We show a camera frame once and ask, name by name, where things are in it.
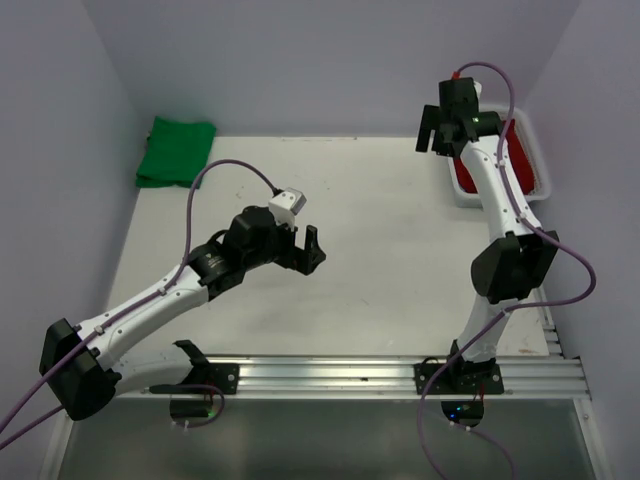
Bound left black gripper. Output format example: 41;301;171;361
243;213;325;275

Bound dark red t shirt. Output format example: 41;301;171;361
449;115;540;202

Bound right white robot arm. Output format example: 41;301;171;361
414;77;558;394

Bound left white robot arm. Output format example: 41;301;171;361
39;206;326;421

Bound white plastic basket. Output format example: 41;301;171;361
448;108;551;208

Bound folded green t shirt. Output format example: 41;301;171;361
135;116;217;189

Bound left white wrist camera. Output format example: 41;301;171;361
268;188;307;224

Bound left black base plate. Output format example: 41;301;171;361
149;363;240;395

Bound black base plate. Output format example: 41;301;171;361
149;363;240;395
413;361;505;395

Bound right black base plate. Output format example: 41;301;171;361
413;361;505;395

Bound aluminium extrusion rail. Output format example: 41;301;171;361
113;353;590;400

